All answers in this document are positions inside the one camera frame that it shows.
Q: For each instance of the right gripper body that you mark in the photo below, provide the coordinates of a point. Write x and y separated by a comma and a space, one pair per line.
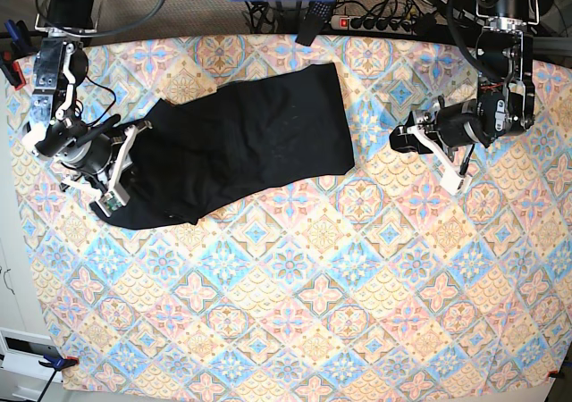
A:
86, 150

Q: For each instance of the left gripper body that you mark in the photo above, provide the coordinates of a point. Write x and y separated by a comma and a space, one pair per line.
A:
459, 125

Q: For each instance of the black T-shirt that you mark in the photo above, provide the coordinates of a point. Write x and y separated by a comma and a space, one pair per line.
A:
246, 137

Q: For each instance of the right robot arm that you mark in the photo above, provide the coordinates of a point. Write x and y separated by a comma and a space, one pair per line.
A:
60, 67

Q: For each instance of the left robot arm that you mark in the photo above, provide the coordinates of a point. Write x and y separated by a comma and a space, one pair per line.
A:
505, 95

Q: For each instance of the white power strip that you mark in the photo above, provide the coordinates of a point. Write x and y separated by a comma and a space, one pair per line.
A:
370, 24

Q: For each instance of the patterned tablecloth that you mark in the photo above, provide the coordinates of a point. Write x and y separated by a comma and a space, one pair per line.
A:
373, 286

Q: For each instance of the white cabinet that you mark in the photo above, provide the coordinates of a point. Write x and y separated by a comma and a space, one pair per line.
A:
21, 315

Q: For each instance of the blue orange clamp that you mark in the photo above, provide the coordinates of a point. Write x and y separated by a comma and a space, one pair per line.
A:
58, 363

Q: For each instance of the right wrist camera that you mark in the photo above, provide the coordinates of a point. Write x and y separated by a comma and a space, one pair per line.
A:
111, 201

